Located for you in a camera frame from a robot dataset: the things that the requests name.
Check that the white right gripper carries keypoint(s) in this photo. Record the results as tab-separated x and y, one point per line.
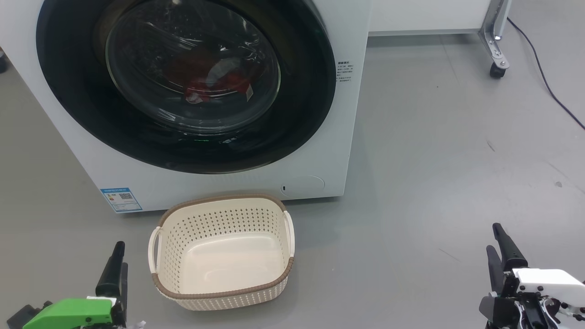
548	283

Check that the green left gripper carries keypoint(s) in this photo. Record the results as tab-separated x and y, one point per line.
68	313

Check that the washing machine glass door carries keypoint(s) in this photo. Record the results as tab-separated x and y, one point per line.
68	91

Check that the red and white garment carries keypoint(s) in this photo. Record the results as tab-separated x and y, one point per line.
196	73

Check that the cream perforated laundry basket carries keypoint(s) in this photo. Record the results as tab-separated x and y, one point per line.
228	256

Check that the white front-load washing machine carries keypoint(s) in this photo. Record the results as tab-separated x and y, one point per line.
68	151

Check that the grey oval filter access cover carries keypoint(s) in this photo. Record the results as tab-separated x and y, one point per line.
302	186

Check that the blue energy label sticker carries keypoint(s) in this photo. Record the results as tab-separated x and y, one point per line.
121	199

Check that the black caster wheel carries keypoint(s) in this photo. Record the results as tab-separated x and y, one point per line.
498	71

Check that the metal cart leg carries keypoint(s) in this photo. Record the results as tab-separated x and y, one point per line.
496	27

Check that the small text sticker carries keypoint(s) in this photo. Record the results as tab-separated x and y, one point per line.
346	71

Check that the dark object at floor edge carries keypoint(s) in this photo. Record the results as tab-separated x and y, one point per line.
2	61

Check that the white cabinet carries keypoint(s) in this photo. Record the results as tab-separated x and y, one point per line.
425	13

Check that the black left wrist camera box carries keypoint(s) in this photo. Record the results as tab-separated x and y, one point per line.
23	316

